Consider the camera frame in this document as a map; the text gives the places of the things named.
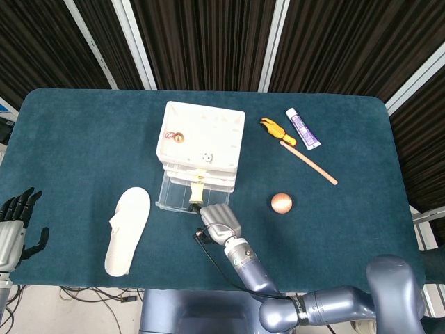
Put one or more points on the clear drawer with die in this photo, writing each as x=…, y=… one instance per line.
x=180, y=167

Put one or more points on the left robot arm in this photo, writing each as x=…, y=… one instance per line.
x=4, y=288

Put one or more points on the blue-grey robot torso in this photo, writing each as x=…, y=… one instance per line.
x=194, y=313

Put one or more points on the white and purple tube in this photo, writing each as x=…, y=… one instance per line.
x=303, y=129

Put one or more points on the white die with black dots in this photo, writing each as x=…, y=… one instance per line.
x=207, y=157

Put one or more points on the white plastic drawer organizer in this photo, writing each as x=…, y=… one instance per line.
x=205, y=128

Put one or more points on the white frame post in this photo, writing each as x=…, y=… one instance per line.
x=413, y=81
x=273, y=45
x=133, y=45
x=92, y=45

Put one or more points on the teal tablecloth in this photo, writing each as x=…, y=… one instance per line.
x=87, y=156

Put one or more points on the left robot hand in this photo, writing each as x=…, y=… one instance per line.
x=12, y=229

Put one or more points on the cream and yellow toy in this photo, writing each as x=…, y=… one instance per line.
x=195, y=193

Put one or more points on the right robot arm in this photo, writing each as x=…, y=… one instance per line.
x=257, y=271

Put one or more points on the orange wooden ball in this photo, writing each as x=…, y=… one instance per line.
x=281, y=202

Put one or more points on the black device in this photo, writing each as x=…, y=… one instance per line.
x=5, y=130

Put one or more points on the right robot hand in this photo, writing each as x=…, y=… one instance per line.
x=220, y=222

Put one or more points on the dark teal seat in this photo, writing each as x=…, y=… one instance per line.
x=434, y=259

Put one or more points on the black power strip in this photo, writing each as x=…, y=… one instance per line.
x=128, y=298

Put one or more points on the clear drawer with yellow toy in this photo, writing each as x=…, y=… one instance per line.
x=172, y=195

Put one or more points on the yellow toy claw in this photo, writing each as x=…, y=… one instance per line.
x=276, y=131

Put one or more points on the wooden stick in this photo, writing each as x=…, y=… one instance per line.
x=309, y=163

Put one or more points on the aluminium frame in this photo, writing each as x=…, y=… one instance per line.
x=429, y=217

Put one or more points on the blue and white box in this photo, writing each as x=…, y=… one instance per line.
x=5, y=109

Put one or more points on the white cloth slipper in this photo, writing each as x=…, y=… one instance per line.
x=127, y=229

